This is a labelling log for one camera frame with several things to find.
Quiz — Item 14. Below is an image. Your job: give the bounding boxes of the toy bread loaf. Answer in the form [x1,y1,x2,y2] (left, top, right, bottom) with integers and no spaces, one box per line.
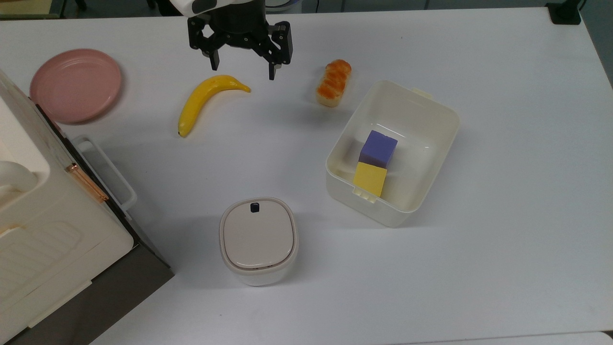
[316,59,352,108]

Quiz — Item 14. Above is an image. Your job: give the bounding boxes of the black table clamp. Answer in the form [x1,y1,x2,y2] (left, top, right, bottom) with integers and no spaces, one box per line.
[545,0,582,25]

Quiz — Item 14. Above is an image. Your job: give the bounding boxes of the cream plastic box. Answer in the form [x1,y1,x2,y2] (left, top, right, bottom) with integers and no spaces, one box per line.
[326,80,460,228]

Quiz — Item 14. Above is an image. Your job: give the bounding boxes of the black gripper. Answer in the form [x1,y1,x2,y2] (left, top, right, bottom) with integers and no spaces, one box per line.
[187,0,293,81]

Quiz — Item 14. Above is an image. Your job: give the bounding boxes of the pink plate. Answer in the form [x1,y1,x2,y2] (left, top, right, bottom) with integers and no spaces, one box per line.
[30,48,122,125]

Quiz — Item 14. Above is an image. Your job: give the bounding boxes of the white lidded trash bin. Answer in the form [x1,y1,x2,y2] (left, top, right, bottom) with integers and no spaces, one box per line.
[219,197,299,287]

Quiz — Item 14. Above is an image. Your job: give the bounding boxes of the yellow toy banana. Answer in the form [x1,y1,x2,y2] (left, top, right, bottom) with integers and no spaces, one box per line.
[178,75,251,138]

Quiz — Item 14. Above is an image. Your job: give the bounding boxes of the purple cube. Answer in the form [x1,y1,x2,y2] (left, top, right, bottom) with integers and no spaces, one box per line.
[359,130,398,170]

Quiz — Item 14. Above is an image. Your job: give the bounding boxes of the yellow cube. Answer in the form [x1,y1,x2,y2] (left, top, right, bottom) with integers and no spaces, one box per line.
[353,161,388,198]

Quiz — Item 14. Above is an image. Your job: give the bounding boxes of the cream toy kitchen cabinet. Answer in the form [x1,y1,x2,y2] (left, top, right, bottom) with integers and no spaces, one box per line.
[0,70,175,345]

